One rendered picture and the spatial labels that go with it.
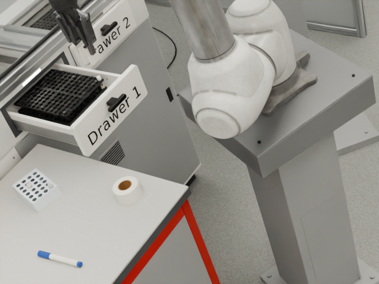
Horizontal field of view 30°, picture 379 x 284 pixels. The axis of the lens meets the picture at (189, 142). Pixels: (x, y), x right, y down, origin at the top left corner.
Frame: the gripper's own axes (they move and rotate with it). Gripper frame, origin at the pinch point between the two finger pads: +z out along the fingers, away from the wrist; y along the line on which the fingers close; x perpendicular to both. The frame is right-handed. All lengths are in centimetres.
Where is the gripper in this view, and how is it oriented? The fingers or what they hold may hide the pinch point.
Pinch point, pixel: (88, 53)
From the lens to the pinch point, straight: 205.9
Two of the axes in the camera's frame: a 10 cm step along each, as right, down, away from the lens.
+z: 2.9, 7.4, 6.0
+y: 7.9, 1.7, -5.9
